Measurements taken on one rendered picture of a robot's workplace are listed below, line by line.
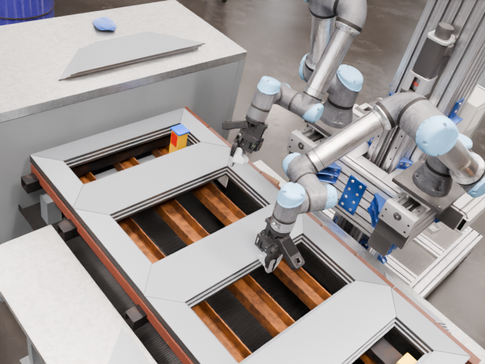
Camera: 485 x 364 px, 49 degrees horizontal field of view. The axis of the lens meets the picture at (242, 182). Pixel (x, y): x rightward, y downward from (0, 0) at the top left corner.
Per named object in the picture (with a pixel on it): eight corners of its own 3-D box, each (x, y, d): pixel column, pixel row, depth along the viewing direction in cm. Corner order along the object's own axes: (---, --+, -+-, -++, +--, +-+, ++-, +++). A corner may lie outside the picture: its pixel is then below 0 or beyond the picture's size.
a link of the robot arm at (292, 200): (313, 196, 152) (288, 200, 148) (303, 222, 159) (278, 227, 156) (301, 178, 157) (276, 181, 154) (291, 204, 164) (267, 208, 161)
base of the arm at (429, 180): (424, 166, 215) (434, 146, 209) (455, 187, 208) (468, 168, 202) (405, 179, 206) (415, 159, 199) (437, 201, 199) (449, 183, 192)
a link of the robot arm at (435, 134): (478, 156, 195) (421, 90, 157) (507, 183, 185) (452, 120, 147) (452, 178, 199) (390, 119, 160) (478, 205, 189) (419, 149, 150)
